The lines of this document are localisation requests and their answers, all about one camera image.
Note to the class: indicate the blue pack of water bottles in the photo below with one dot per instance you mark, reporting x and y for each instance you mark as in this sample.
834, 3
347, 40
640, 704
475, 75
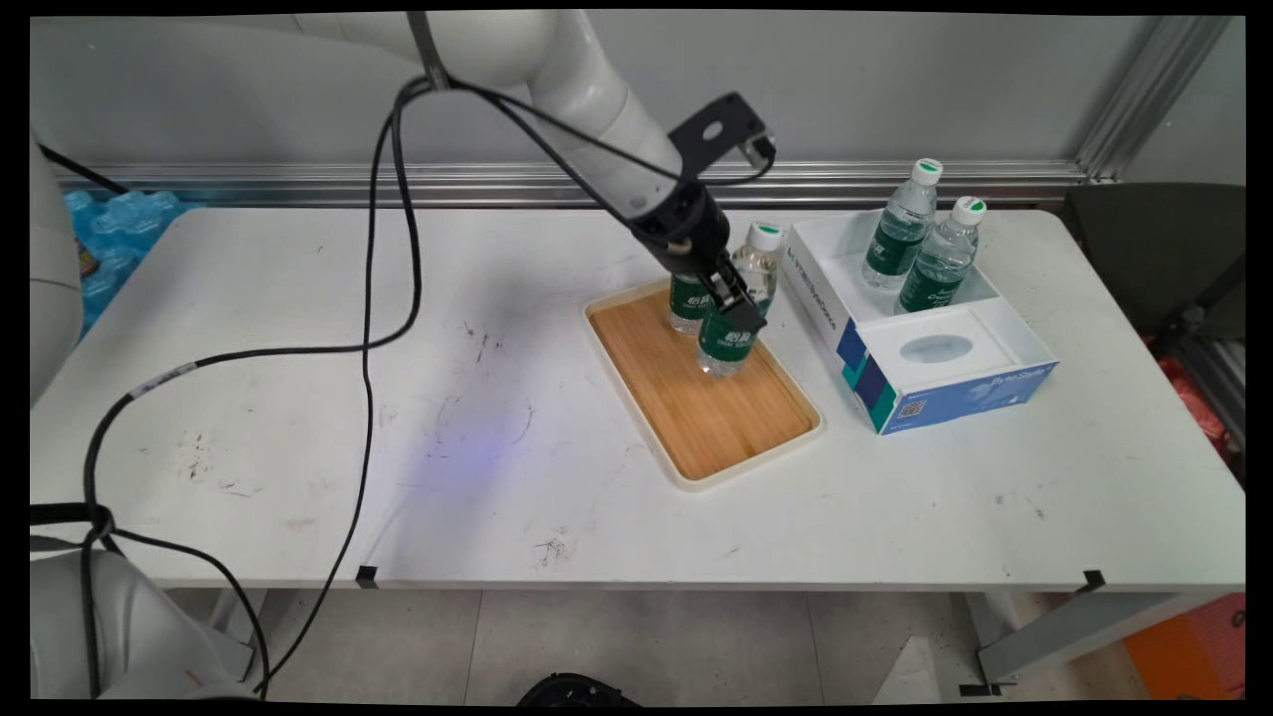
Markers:
119, 224

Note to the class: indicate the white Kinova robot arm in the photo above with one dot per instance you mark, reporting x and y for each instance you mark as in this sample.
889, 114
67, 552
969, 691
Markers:
577, 70

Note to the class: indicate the red packaged item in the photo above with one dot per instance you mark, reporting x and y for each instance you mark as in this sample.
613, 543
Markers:
1198, 418

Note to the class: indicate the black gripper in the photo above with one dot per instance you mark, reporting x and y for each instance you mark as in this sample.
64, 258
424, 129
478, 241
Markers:
686, 234

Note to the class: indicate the wooden tray with cream rim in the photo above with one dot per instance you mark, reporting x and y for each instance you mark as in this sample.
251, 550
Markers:
716, 428

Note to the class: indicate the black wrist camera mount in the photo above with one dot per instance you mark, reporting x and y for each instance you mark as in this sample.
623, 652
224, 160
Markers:
711, 124

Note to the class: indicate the green label water bottle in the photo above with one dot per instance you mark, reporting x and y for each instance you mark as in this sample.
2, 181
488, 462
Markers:
686, 303
726, 351
895, 244
935, 273

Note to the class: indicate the black round object on floor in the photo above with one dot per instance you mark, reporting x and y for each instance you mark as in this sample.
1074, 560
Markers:
577, 693

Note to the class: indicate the aluminium corner profile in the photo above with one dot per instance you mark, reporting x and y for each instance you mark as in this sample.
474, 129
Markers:
1144, 99

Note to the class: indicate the orange box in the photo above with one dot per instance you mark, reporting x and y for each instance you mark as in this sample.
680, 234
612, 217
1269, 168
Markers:
1193, 646

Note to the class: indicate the black tape mark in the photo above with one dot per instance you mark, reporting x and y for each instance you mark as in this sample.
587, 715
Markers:
1094, 580
367, 576

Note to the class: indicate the aluminium rail along wall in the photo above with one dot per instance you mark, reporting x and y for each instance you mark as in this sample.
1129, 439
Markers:
298, 184

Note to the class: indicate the white blue cardboard box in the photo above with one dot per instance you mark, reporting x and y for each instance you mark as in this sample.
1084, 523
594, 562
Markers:
955, 393

